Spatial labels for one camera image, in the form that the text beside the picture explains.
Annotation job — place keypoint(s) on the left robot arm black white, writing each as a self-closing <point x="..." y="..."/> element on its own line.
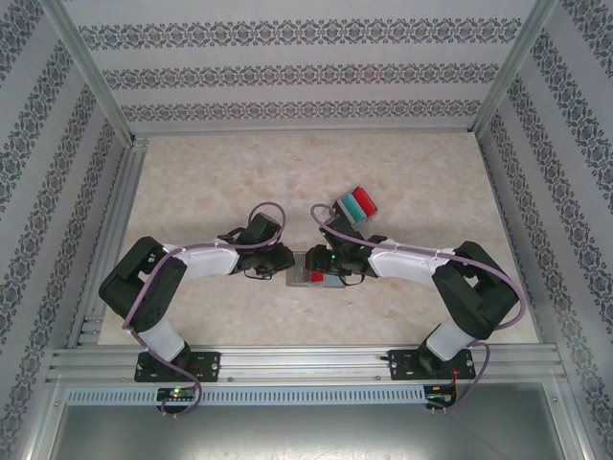
<point x="158" y="306"/>

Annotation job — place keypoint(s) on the aluminium frame cross rail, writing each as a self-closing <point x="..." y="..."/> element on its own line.
<point x="306" y="131"/>

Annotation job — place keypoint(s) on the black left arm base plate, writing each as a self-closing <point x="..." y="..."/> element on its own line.
<point x="211" y="366"/>

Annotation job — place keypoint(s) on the aluminium frame mounting rail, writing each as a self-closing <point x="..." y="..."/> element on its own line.
<point x="306" y="364"/>

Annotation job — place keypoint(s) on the aluminium frame upright post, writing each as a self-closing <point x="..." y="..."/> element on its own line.
<point x="94" y="72"/>
<point x="508" y="72"/>

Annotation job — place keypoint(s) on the grey card holder wallet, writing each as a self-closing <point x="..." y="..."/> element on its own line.
<point x="297" y="278"/>

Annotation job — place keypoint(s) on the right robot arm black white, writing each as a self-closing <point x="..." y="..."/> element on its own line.
<point x="469" y="306"/>

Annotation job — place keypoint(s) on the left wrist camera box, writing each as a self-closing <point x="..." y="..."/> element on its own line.
<point x="263" y="230"/>

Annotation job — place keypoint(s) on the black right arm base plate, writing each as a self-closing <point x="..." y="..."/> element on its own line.
<point x="400" y="364"/>

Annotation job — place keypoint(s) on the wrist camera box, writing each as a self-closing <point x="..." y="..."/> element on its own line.
<point x="263" y="230"/>
<point x="347" y="232"/>

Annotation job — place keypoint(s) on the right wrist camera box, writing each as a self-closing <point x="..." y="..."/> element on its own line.
<point x="347" y="232"/>

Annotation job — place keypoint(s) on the aluminium frame side rail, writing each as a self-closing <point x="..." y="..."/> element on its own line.
<point x="112" y="239"/>

